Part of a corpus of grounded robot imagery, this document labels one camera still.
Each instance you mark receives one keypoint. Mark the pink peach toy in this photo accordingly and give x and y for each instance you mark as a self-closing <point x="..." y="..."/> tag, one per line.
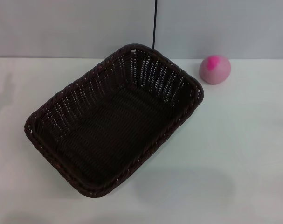
<point x="216" y="72"/>

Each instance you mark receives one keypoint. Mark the dark woven rectangular basket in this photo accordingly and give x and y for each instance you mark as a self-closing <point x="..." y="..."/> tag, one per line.
<point x="113" y="130"/>

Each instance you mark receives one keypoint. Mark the black vertical wall strip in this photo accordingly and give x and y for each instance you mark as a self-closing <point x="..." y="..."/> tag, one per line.
<point x="154" y="23"/>

